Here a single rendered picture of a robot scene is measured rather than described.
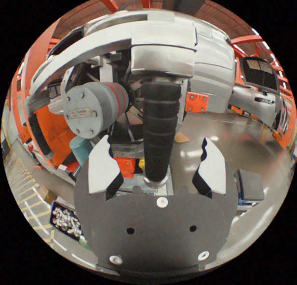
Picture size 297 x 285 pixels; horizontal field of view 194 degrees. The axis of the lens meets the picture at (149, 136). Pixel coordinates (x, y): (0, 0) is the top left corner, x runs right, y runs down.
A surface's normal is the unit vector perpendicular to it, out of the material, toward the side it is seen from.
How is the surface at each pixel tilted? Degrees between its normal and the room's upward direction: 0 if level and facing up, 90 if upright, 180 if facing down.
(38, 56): 90
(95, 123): 90
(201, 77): 90
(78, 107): 90
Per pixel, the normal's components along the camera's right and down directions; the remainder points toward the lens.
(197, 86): -0.04, 0.53
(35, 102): 1.00, 0.03
